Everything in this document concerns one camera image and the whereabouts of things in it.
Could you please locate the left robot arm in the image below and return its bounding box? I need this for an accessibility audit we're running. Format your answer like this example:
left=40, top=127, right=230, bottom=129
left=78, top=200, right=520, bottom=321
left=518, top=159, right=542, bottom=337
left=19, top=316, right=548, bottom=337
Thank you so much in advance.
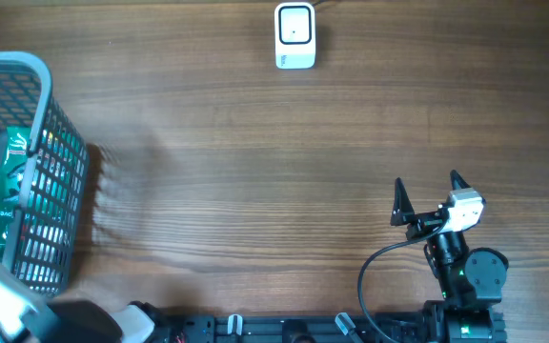
left=0, top=263, right=156, bottom=342

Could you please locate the black mounting rail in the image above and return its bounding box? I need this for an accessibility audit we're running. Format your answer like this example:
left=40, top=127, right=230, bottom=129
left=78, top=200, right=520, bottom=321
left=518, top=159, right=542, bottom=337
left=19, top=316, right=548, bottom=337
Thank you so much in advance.
left=131, top=300, right=508, bottom=343

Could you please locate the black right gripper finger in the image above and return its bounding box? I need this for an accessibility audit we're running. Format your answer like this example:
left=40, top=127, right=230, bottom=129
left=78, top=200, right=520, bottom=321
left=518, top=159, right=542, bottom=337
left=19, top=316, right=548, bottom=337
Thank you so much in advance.
left=450, top=170, right=470, bottom=191
left=390, top=177, right=416, bottom=226

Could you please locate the white barcode scanner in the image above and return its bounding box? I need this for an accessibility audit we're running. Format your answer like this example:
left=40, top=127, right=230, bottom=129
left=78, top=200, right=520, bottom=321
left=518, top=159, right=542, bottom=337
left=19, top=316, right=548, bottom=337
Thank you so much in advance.
left=274, top=2, right=316, bottom=70

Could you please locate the black right camera cable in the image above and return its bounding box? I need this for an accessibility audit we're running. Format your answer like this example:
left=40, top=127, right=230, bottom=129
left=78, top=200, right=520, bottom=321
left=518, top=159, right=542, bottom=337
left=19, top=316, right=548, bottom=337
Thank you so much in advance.
left=356, top=218, right=450, bottom=343

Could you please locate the green 3M gloves packet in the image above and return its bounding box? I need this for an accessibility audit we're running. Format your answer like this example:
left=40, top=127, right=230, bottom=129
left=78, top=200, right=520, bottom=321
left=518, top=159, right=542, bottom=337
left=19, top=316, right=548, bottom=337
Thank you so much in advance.
left=0, top=127, right=31, bottom=260

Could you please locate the grey plastic mesh basket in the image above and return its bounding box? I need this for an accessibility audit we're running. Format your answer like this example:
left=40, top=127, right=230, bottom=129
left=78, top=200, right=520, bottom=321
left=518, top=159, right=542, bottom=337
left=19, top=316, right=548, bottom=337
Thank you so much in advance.
left=0, top=51, right=89, bottom=297

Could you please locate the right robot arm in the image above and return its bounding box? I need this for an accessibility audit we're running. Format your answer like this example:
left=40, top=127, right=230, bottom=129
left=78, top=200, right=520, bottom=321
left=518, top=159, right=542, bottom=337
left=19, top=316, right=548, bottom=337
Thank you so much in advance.
left=391, top=170, right=509, bottom=342

